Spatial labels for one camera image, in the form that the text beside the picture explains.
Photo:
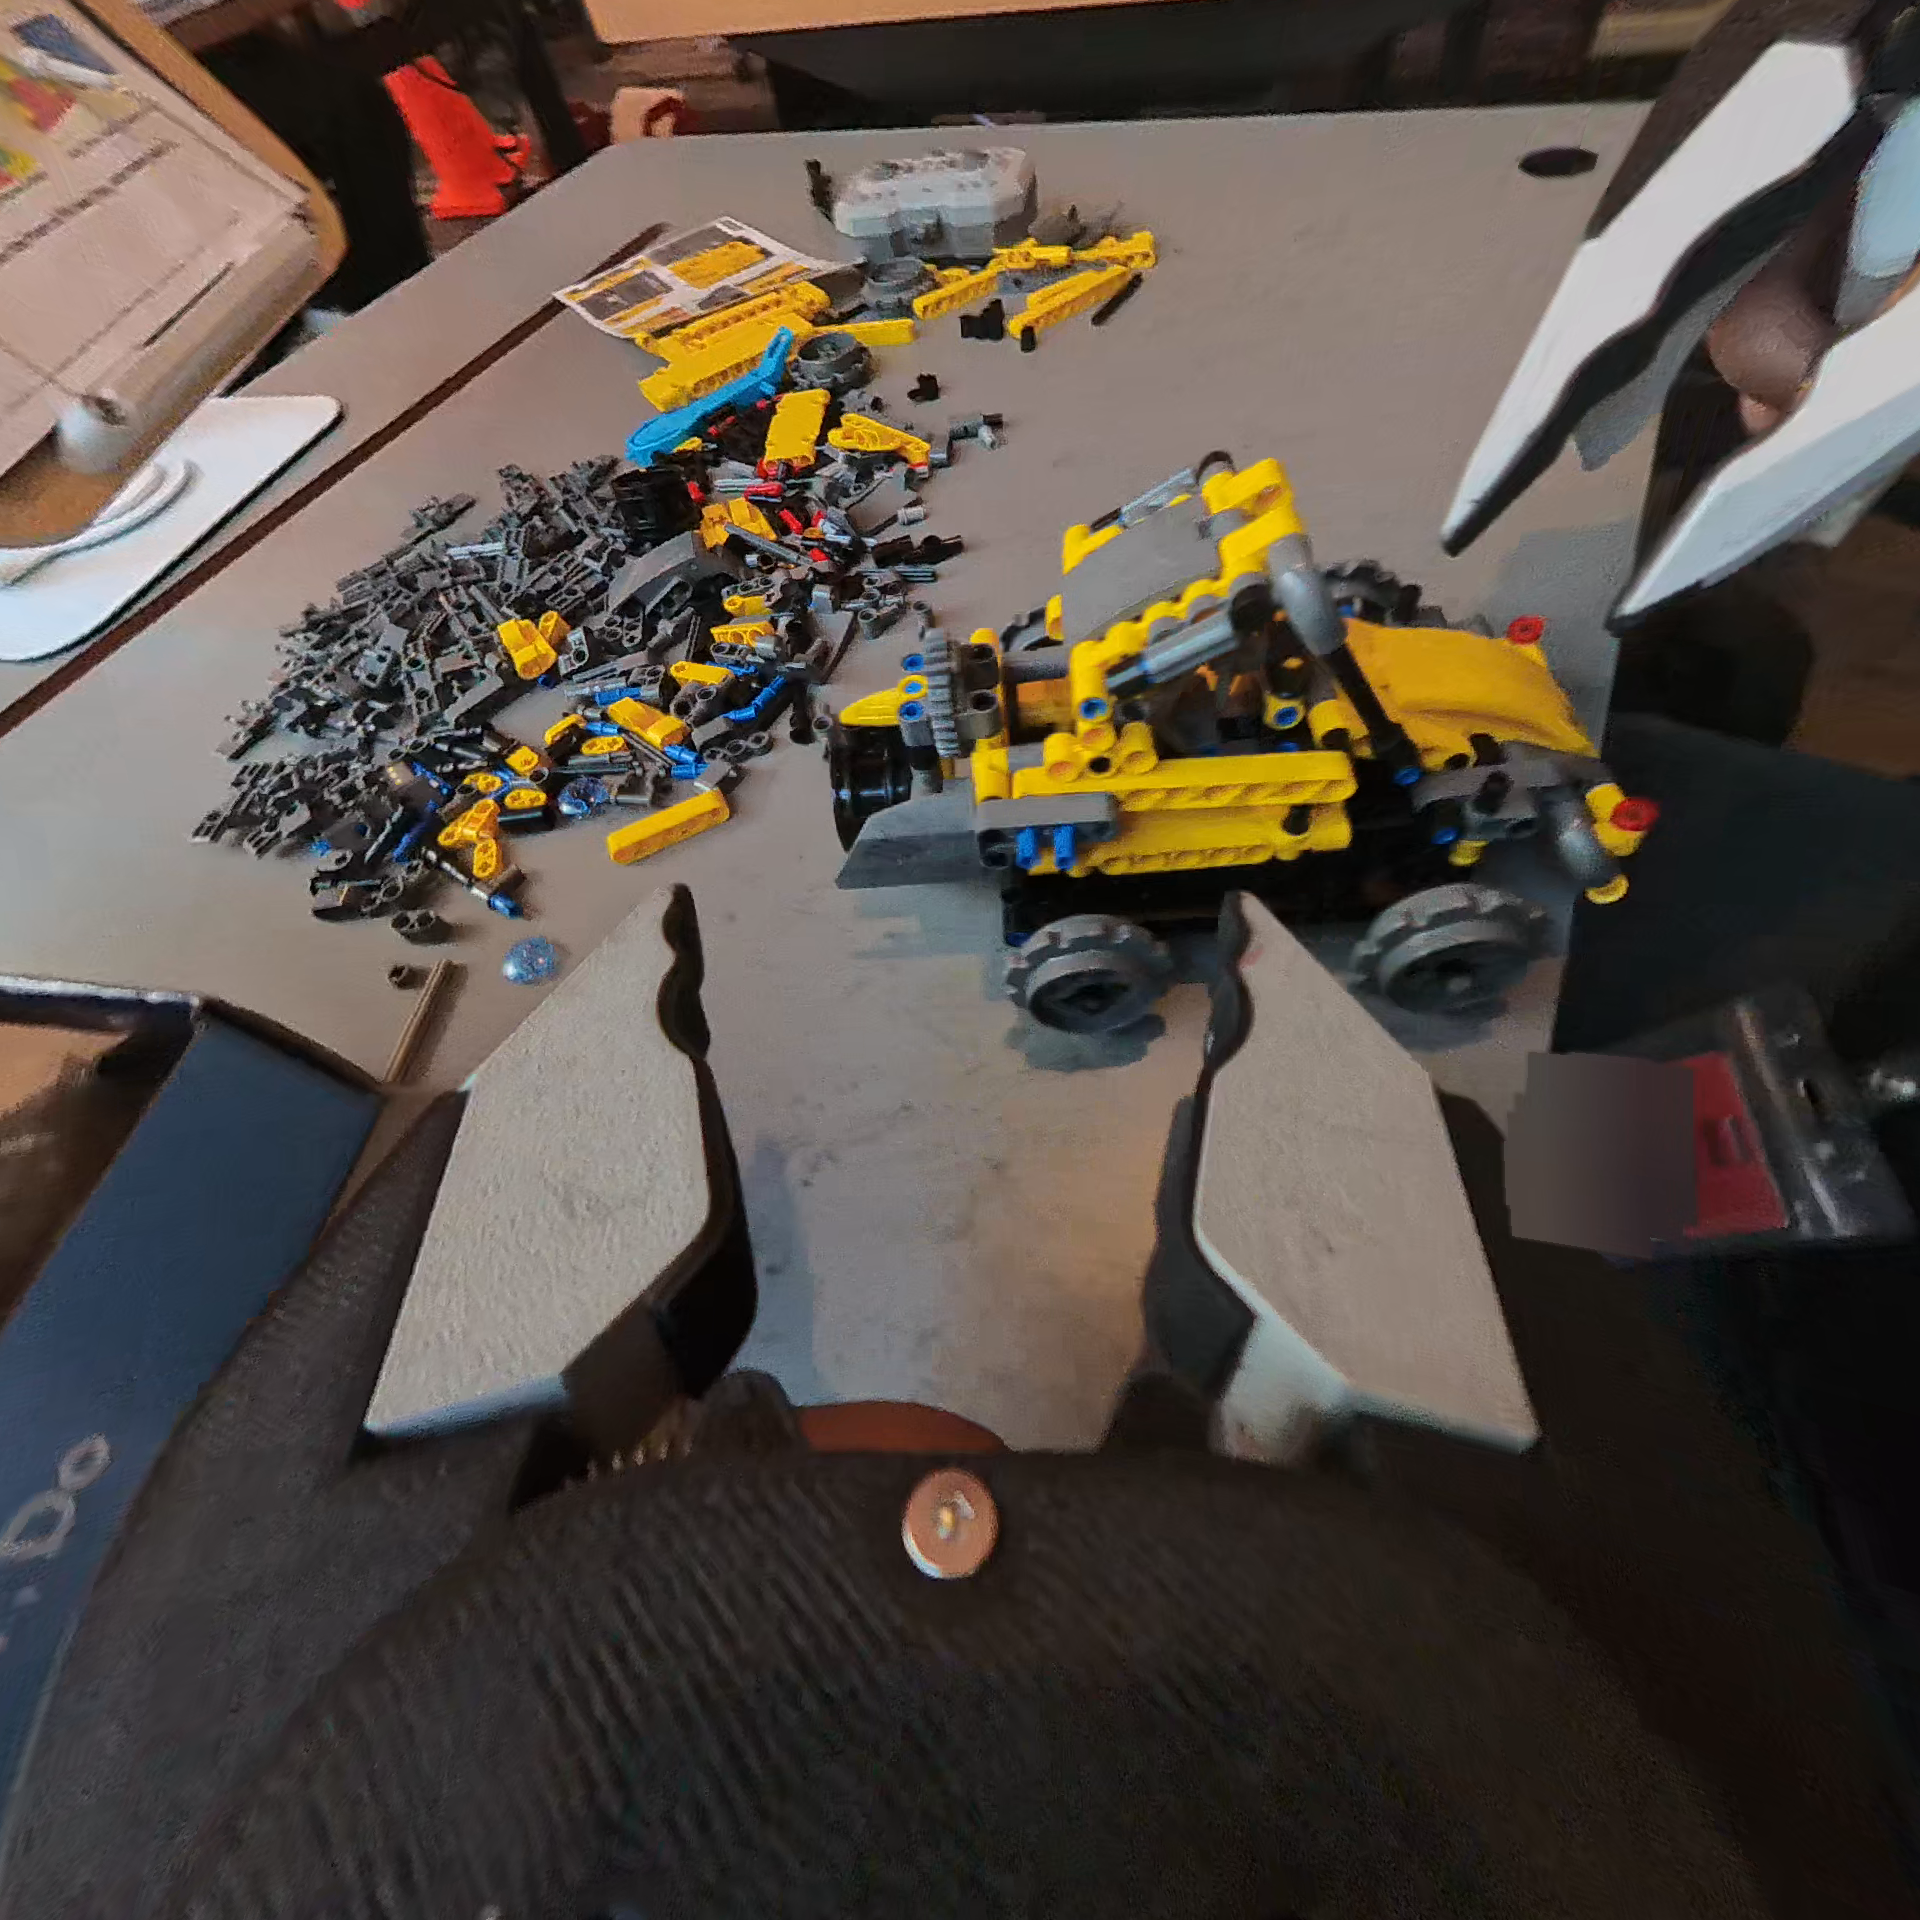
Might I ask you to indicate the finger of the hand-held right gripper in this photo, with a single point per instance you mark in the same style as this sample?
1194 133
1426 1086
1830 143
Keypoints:
1680 270
1800 480

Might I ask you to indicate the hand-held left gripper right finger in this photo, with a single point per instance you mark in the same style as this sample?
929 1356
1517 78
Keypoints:
1350 1214

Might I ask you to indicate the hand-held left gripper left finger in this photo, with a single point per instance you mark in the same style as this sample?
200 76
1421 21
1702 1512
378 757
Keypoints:
570 1200

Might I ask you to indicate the yellow toy block vehicle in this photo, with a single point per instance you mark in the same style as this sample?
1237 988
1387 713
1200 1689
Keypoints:
1200 750

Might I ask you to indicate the grey desk with wooden edge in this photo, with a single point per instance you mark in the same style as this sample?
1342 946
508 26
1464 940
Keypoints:
900 1170

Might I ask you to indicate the wooden side desk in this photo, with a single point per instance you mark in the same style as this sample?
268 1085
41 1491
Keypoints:
1050 44

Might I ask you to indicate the person's right hand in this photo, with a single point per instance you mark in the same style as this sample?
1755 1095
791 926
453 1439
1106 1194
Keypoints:
1771 344

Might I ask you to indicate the long brown rod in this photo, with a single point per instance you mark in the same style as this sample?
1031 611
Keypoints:
416 1021

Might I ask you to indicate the transparent blue disc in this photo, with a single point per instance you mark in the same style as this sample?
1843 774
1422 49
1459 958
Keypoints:
530 961

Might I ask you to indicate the short yellow brick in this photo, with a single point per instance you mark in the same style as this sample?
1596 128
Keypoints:
669 829

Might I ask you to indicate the blue cardboard box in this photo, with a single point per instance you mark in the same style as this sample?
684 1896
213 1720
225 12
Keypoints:
165 1274

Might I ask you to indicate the pile of small dark pieces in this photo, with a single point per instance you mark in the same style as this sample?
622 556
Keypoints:
435 645

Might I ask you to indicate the group of yellow beams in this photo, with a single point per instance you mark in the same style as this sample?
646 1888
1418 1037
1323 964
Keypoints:
1050 292

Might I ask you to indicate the grey battery hub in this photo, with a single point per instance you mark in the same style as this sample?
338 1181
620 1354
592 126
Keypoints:
930 195

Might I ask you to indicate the blue curved piece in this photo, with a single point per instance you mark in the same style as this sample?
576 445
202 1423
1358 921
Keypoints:
704 412

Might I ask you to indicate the white stand base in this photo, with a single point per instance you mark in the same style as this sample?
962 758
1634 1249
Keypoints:
180 495

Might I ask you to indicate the yellow sticker sheet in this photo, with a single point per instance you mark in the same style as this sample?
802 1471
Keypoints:
661 279

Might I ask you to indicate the orange fabric item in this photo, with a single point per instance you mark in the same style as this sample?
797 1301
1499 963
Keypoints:
451 143

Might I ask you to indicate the wooden board with instruction sheet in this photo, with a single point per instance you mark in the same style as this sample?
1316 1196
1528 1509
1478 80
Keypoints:
134 225

